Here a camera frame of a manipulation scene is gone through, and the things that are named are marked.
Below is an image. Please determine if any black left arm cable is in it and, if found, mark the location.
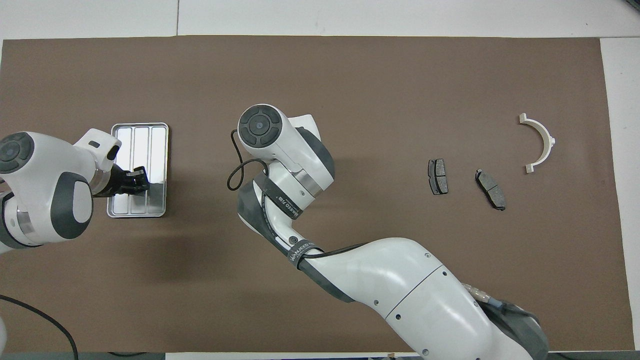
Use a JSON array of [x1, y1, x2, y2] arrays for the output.
[[0, 294, 81, 360]]

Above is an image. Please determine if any white curved plastic bracket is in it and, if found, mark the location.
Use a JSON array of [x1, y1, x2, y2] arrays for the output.
[[518, 113, 557, 174]]

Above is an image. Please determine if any rectangular dark grey brake pad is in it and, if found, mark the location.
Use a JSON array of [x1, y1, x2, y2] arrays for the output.
[[427, 158, 449, 196]]

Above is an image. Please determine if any silver metal tray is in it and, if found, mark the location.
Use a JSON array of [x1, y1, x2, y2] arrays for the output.
[[106, 122, 170, 219]]

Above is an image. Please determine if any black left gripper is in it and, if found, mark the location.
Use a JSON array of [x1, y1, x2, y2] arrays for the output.
[[95, 165, 151, 197]]

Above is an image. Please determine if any curved dark grey brake pad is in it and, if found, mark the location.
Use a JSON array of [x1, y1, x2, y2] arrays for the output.
[[474, 169, 507, 211]]

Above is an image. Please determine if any brown table mat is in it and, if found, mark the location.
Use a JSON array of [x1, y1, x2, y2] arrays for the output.
[[0, 35, 635, 353]]

